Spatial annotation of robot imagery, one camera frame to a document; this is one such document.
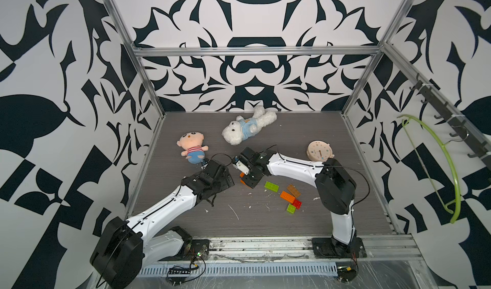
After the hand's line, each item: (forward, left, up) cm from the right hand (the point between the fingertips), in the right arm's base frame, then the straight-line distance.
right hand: (249, 176), depth 90 cm
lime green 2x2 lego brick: (-14, -18, -2) cm, 23 cm away
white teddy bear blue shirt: (+25, +3, +5) cm, 25 cm away
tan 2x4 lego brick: (-6, -20, -3) cm, 21 cm away
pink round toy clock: (+14, -37, -1) cm, 39 cm away
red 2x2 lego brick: (-12, -21, -3) cm, 24 cm away
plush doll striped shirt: (+16, +28, +5) cm, 33 cm away
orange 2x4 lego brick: (-4, +3, +10) cm, 11 cm away
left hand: (-3, +11, +5) cm, 12 cm away
